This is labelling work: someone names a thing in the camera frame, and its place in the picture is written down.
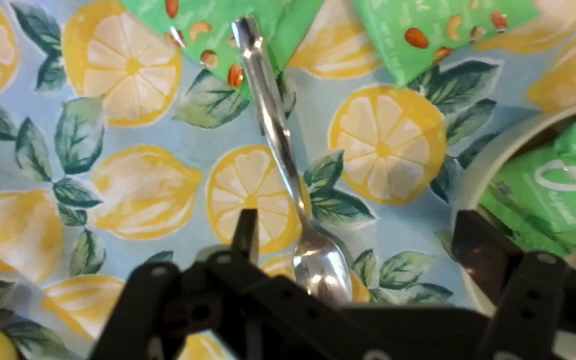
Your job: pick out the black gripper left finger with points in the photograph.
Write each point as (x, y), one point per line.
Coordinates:
(189, 313)

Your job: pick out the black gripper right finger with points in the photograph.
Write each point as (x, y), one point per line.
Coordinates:
(534, 313)

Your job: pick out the silver metal spoon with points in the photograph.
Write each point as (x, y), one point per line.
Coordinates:
(321, 266)

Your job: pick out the lemon print tablecloth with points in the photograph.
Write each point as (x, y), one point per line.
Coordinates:
(189, 147)

